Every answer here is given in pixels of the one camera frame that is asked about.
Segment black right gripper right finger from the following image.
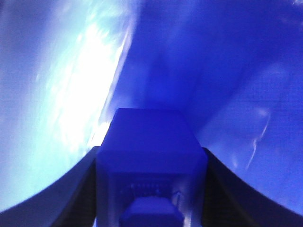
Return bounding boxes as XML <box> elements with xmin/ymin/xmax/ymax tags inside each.
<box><xmin>201</xmin><ymin>148</ymin><xmax>303</xmax><ymax>227</ymax></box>

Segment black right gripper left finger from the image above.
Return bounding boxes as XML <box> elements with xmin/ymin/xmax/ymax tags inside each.
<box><xmin>0</xmin><ymin>147</ymin><xmax>98</xmax><ymax>227</ymax></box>

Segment blue plastic block part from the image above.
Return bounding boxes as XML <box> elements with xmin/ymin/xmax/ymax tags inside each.
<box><xmin>96</xmin><ymin>108</ymin><xmax>208</xmax><ymax>227</ymax></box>

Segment blue bin interior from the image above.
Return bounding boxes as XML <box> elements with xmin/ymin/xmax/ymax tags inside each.
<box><xmin>0</xmin><ymin>0</ymin><xmax>303</xmax><ymax>214</ymax></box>

